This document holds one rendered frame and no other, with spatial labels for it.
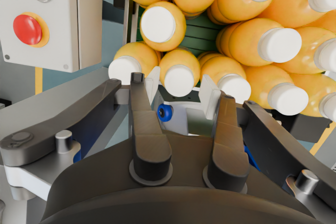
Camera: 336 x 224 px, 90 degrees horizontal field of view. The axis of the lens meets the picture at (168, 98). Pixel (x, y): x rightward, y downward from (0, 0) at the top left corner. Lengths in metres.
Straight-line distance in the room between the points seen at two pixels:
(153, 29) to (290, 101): 0.20
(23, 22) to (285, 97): 0.34
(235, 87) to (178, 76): 0.08
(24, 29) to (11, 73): 1.68
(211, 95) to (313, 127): 0.34
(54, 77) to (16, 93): 0.42
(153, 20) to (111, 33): 1.21
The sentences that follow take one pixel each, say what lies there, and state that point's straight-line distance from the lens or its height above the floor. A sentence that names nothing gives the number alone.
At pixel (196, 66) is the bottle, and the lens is 0.26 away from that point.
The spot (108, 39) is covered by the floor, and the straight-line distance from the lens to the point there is 1.43.
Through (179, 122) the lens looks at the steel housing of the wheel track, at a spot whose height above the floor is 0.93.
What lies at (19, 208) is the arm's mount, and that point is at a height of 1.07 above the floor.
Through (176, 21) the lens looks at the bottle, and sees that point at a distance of 0.25.
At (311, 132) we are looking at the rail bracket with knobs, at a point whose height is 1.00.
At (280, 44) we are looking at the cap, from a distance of 0.24.
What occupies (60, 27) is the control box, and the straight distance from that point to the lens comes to 0.28.
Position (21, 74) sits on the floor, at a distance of 1.90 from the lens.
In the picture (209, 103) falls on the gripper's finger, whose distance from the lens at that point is 0.16.
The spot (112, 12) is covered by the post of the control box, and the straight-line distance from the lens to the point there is 0.48.
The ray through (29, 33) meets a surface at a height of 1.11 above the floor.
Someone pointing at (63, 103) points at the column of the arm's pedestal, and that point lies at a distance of 0.84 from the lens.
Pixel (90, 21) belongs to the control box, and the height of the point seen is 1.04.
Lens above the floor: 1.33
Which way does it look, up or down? 69 degrees down
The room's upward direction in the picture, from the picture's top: 170 degrees counter-clockwise
